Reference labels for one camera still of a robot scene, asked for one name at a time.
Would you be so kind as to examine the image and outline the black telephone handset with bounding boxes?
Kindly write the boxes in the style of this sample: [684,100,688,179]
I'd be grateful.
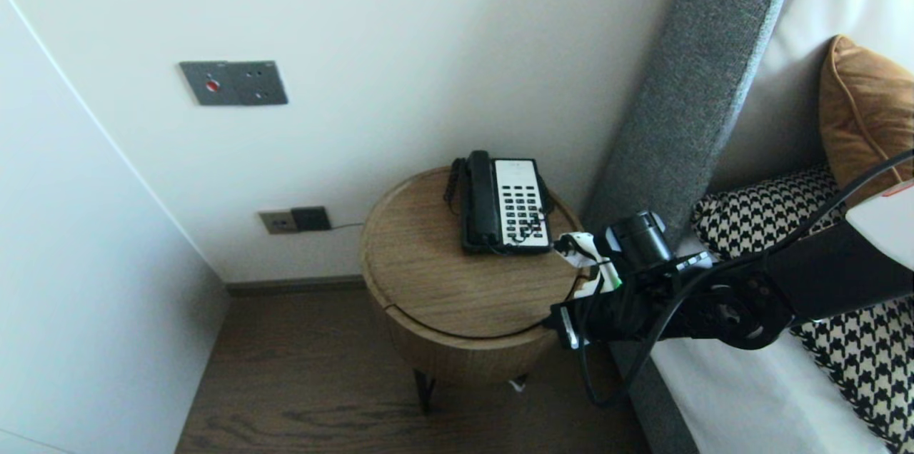
[464,150,501,248]

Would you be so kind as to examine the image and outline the black and white telephone base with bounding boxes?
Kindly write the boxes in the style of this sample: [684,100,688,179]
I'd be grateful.
[459,158,553,255]

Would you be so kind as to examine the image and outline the beige wall socket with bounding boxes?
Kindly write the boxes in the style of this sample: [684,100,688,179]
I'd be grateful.
[258,210,299,235]

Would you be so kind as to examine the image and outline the round wooden side table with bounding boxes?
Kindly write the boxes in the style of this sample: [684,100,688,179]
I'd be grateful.
[371,277,589,389]

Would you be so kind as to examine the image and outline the black white houndstooth pillow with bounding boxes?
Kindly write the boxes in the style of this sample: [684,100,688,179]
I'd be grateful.
[689,165,914,454]

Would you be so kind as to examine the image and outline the brown velvet cushion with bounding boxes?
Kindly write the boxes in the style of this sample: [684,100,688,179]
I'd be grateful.
[819,34,914,191]

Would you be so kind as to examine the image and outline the black wall plug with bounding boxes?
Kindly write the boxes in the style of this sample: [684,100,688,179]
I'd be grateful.
[291,206,332,232]

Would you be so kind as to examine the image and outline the brown wooden baseboard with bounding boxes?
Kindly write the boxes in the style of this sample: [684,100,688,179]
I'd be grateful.
[226,276,366,298]

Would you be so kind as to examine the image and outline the grey wall switch panel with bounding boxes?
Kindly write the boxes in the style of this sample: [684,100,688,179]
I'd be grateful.
[179,60,288,106]

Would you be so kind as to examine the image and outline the round wooden bedside table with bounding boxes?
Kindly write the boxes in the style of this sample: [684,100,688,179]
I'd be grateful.
[359,167,591,341]

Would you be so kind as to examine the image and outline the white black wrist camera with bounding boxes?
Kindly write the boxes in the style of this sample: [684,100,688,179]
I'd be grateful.
[556,210,715,298]

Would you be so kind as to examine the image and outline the grey fabric headboard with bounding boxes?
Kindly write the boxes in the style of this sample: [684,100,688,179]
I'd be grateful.
[580,0,804,330]

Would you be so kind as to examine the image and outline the black metal table legs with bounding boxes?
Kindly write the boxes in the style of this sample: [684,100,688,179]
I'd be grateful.
[413,368,531,415]

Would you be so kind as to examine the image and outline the beige pillow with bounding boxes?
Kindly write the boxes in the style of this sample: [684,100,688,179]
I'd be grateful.
[703,40,833,194]

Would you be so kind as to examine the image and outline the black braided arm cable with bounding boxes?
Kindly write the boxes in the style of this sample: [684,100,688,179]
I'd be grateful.
[575,148,914,410]

